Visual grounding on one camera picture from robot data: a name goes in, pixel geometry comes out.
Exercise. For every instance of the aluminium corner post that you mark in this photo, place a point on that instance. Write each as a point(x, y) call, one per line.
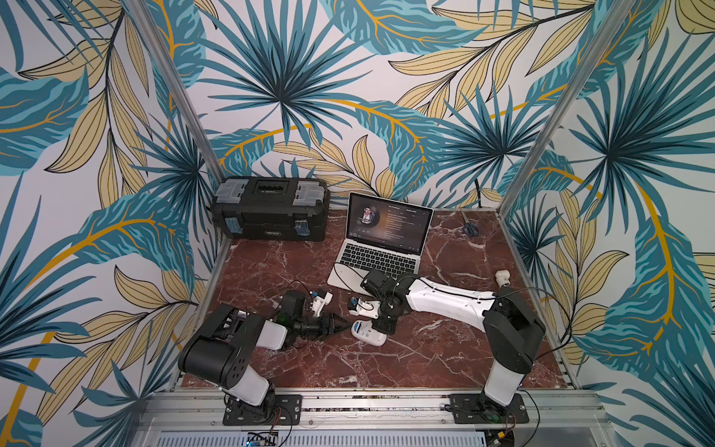
point(602, 38)
point(153, 40)

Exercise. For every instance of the silver laptop with dark screen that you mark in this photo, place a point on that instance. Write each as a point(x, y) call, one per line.
point(381, 234)

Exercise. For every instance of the black plastic toolbox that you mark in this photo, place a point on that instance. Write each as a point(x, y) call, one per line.
point(265, 208)

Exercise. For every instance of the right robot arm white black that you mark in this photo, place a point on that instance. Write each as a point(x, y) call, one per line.
point(512, 327)

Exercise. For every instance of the right aluminium corner post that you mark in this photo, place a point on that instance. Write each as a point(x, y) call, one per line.
point(602, 38)

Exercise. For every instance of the left aluminium corner post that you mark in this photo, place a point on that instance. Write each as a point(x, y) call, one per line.
point(153, 40)

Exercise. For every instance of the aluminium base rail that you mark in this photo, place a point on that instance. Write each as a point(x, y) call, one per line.
point(375, 417)

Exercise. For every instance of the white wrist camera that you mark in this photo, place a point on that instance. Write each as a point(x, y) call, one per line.
point(361, 308)
point(319, 300)

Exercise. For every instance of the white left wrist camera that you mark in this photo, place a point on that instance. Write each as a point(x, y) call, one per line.
point(319, 300)

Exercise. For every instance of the small white cylindrical adapter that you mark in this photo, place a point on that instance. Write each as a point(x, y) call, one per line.
point(503, 278)

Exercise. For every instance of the white wireless mouse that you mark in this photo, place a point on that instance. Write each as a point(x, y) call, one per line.
point(363, 331)

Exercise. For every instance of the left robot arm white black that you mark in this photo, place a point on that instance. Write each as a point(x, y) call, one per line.
point(220, 351)

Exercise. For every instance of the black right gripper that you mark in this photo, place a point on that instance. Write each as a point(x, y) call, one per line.
point(383, 322)

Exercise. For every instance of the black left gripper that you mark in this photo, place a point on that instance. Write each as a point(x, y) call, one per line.
point(331, 326)

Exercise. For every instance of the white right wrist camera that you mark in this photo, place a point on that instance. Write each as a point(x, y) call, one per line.
point(361, 308)

